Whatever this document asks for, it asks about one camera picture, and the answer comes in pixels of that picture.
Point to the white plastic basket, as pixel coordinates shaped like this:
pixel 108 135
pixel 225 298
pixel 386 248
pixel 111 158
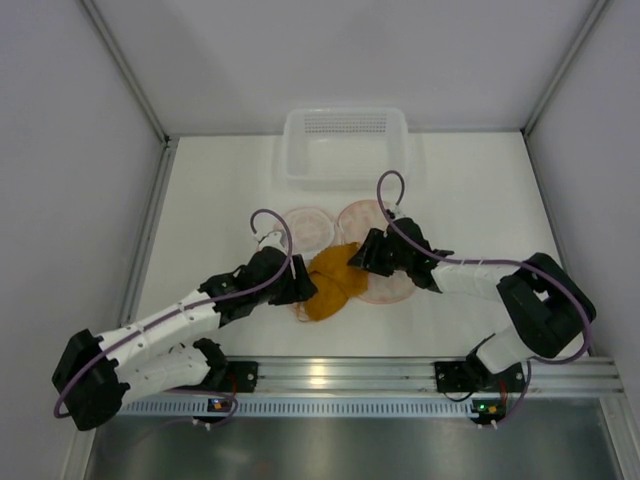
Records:
pixel 343 148

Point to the mustard yellow lace bra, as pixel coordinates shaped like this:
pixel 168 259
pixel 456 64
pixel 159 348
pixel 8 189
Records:
pixel 335 280

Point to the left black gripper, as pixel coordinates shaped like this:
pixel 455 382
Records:
pixel 292 282

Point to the aluminium mounting rail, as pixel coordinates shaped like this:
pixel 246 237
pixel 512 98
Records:
pixel 586 377

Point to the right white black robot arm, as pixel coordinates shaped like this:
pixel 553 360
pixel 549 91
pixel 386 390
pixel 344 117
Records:
pixel 546 308

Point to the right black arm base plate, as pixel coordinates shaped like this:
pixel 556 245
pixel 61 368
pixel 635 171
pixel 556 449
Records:
pixel 462 377

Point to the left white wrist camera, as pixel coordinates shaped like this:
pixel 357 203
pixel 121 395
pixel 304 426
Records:
pixel 275 239

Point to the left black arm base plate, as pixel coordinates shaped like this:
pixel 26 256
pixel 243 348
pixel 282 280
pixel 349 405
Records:
pixel 239 377

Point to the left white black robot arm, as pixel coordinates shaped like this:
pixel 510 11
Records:
pixel 97 375

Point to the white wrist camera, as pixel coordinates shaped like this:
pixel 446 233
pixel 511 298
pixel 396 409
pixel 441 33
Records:
pixel 275 239
pixel 394 212

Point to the pink mesh bra laundry bag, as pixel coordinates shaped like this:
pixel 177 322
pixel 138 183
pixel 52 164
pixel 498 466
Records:
pixel 313 230

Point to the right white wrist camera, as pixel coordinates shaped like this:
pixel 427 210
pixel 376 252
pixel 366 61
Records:
pixel 394 212

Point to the white slotted cable duct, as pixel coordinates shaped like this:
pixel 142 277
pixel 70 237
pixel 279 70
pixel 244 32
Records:
pixel 302 407

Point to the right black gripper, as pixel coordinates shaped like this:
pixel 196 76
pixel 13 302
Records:
pixel 376 251

